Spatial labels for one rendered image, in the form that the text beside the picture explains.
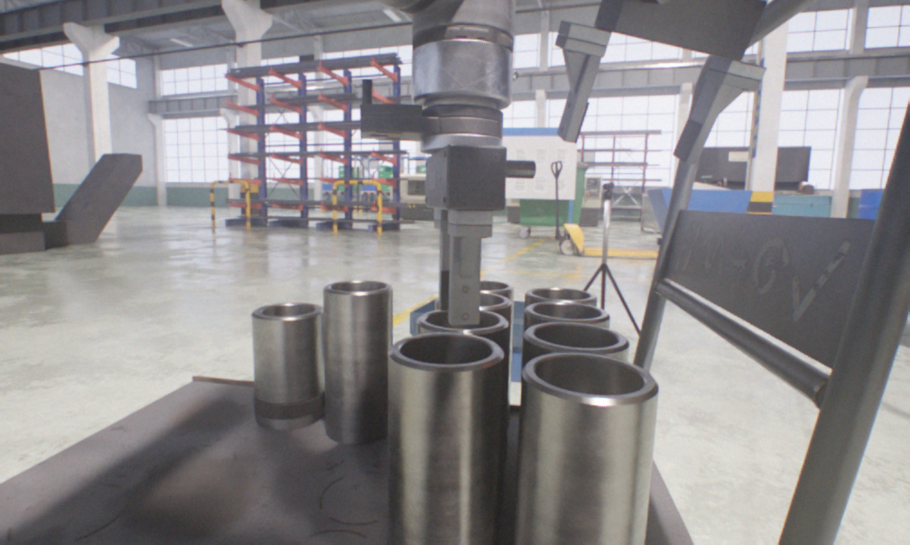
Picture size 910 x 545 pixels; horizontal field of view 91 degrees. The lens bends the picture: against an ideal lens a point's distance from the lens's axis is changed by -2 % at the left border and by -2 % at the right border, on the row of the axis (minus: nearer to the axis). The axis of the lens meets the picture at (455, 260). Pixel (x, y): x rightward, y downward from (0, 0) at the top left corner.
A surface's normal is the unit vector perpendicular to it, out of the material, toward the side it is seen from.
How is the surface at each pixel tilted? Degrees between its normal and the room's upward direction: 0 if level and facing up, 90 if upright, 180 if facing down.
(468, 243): 120
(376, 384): 90
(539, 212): 94
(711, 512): 0
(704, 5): 113
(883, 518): 0
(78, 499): 0
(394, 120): 90
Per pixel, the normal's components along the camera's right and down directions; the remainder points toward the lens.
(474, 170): 0.19, 0.13
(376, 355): 0.64, 0.11
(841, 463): -0.34, 0.09
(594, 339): -0.69, 0.08
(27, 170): 0.95, 0.00
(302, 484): 0.02, -0.99
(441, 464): -0.04, 0.13
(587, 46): 0.09, 0.51
